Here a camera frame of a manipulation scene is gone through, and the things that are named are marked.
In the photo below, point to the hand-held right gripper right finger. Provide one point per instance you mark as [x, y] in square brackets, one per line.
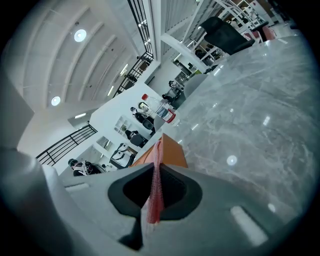
[220, 212]

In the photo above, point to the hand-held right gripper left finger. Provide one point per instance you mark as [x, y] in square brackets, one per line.
[95, 200]

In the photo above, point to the pink cloth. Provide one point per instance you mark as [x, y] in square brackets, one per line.
[156, 190]

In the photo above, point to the orange box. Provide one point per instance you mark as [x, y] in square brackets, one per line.
[172, 152]

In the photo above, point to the white rolling machine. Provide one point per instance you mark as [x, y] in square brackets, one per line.
[128, 151]
[117, 160]

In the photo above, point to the black mezzanine railing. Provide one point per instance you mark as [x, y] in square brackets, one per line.
[132, 75]
[141, 25]
[67, 143]

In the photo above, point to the dark grey chair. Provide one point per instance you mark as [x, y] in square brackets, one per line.
[137, 141]

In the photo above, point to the white arched shelf unit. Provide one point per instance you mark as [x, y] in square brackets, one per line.
[123, 125]

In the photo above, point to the grey shell chair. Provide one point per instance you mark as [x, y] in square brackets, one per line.
[158, 123]
[196, 83]

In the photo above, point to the round ceiling lamp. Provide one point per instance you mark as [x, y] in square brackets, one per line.
[55, 101]
[80, 35]

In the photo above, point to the clear bottle with red cap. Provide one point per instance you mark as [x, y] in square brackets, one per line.
[163, 112]

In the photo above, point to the black office chair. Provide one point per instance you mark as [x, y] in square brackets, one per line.
[225, 35]

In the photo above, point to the pink chair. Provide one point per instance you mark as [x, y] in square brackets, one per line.
[267, 32]

